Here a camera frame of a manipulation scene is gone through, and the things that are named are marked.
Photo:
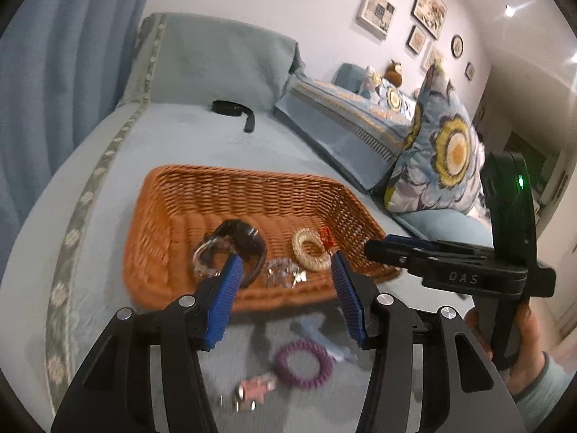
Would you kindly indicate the small black framed picture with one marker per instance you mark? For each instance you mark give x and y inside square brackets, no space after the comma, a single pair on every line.
[417,39]
[469,71]

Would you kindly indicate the round wall plate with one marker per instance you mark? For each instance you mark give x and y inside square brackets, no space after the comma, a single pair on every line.
[457,46]

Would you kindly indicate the small floral pillow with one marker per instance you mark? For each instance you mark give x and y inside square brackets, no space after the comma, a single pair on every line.
[393,95]

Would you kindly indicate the red hair clip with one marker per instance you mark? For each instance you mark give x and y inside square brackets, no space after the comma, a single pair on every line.
[327,236]

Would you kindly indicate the person's right hand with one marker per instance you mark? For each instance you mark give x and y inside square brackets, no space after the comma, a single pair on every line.
[527,352]

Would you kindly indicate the gold butterfly hair clip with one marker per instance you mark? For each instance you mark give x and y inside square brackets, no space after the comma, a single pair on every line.
[298,276]

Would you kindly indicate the person's right forearm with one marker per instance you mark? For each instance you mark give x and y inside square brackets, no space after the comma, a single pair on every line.
[545,392]

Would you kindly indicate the brown owl plush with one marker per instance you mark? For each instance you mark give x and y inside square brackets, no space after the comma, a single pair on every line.
[396,72]

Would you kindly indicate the large floral pillow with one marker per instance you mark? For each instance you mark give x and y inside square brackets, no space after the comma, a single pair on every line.
[446,153]

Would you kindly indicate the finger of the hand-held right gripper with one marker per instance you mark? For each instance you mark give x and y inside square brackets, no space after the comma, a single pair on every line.
[405,240]
[392,256]

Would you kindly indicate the orange wicker basket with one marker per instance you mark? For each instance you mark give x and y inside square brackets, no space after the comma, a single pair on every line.
[189,198]

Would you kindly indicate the pink hair clip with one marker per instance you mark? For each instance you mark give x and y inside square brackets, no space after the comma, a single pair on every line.
[257,388]

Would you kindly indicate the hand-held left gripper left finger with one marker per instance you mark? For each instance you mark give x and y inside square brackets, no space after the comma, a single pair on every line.
[222,303]

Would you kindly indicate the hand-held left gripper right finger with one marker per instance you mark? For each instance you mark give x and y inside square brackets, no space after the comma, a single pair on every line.
[349,300]

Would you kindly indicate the black wristwatch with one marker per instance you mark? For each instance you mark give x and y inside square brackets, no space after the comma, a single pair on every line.
[245,242]

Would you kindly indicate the blue curtain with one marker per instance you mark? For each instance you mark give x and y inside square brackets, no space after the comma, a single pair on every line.
[54,99]

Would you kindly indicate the white framed picture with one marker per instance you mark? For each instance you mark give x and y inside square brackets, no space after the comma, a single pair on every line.
[376,12]
[433,57]

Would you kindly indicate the light blue hair clip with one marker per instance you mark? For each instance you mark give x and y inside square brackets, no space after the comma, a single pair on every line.
[327,342]

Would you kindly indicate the ceiling spotlight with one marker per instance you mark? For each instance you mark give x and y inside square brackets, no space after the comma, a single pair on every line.
[509,9]

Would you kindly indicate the clear butterfly hair clip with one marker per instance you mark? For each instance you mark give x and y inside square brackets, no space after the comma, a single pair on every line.
[277,270]

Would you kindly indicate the striped patterned blanket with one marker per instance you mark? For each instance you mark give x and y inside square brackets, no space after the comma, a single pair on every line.
[342,119]

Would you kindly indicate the plain blue cushion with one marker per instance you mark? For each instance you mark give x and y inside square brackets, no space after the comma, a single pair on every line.
[350,79]

